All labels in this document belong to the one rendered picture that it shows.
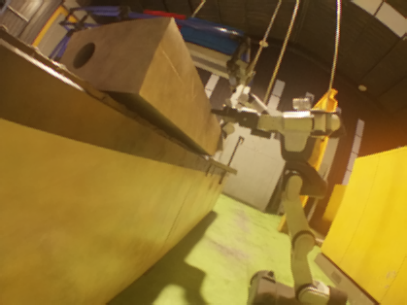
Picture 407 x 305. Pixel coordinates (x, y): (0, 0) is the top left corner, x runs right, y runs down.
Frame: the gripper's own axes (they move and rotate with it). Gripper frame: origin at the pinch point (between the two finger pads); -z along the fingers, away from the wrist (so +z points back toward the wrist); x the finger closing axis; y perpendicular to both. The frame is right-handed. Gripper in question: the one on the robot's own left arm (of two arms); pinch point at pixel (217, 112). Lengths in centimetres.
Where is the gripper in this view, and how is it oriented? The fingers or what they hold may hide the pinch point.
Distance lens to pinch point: 88.0
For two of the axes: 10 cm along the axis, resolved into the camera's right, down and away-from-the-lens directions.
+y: 2.6, -9.6, 0.9
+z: 9.5, 2.3, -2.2
